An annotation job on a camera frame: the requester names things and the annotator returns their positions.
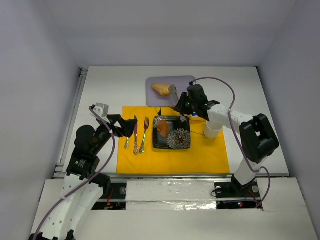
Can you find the steel serving tongs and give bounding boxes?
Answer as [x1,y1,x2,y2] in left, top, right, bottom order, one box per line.
[169,84,186,122]

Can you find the large yellow bread piece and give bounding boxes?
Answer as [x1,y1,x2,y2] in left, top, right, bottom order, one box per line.
[152,83,171,97]

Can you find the small brown bread piece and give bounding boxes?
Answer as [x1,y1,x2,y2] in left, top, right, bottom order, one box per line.
[156,120,169,138]

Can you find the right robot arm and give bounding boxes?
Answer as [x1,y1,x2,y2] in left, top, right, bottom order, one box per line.
[170,84,280,199]

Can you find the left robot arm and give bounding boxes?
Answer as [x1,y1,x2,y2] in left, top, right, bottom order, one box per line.
[29,114,138,240]

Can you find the iridescent spoon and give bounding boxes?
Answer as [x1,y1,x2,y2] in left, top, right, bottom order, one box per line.
[124,137,131,150]

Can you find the iridescent fork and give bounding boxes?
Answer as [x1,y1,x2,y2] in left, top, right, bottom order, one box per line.
[139,117,150,154]

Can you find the iridescent purple knife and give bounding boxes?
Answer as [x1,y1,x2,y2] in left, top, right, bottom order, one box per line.
[133,122,139,155]

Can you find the lilac plastic tray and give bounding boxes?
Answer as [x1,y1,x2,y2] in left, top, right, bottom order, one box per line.
[146,75,196,107]

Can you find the yellow cloth placemat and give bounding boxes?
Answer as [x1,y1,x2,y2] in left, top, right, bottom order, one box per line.
[116,106,230,175]

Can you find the white mug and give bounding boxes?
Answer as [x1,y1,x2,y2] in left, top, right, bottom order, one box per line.
[204,121,223,139]

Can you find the black floral square plate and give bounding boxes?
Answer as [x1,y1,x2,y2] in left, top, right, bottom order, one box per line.
[152,116,191,150]

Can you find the foil covered front block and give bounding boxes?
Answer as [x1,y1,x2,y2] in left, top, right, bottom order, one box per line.
[125,180,217,211]

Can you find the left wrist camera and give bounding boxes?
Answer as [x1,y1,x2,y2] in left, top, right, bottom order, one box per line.
[91,102,109,121]

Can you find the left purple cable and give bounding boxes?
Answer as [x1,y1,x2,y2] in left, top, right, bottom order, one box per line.
[33,106,117,240]

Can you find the aluminium front rail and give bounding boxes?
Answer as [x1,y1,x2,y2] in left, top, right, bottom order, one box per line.
[106,173,233,179]

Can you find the aluminium side rail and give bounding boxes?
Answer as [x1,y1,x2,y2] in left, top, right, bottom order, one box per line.
[51,67,89,179]

